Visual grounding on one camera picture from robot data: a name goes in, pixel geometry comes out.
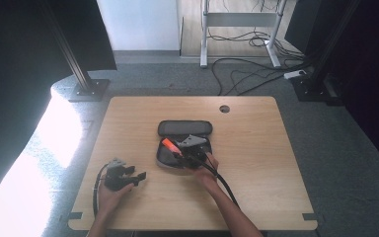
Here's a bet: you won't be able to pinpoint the person's left hand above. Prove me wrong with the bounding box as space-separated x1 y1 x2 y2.
96 182 135 215

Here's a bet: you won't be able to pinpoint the white power strip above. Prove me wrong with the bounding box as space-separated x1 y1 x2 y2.
282 69 307 80

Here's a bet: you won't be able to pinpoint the person's right hand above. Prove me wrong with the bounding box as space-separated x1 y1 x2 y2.
189 153 220 188

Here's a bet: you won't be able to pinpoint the black zippered tool case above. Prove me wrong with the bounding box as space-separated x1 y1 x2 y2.
155 119 214 170

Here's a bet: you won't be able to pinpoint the hand-held gripper black cable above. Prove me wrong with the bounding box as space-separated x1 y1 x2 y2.
195 151 240 209
92 163 111 219

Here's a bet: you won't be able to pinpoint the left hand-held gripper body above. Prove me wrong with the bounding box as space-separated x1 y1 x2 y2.
103 158 134 193

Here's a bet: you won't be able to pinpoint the right hand-held gripper black cable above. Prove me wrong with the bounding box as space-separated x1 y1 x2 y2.
195 151 240 209

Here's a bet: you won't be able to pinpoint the grey metal desk frame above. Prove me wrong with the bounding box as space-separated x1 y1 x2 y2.
199 0 289 69

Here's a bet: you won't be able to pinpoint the tangled black floor cables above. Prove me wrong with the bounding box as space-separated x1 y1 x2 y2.
206 28 305 63

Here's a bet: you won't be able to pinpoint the white board panel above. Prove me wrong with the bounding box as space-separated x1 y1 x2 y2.
96 0 181 52

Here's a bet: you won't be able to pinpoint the left hand-held gripper black cable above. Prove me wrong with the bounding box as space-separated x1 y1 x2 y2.
92 163 111 219

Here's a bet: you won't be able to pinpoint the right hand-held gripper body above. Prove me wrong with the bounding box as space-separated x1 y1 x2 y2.
177 133 213 169

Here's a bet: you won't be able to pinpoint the black metal stand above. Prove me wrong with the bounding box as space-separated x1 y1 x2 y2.
290 0 363 103
40 0 111 103

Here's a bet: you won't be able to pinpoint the orange marker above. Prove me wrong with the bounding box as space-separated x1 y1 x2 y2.
161 137 184 158

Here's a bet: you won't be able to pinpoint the dark curtain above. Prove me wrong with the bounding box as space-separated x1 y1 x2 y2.
0 0 118 215
284 0 379 177

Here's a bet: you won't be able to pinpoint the black floor cable loop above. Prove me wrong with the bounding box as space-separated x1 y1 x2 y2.
210 57 289 97

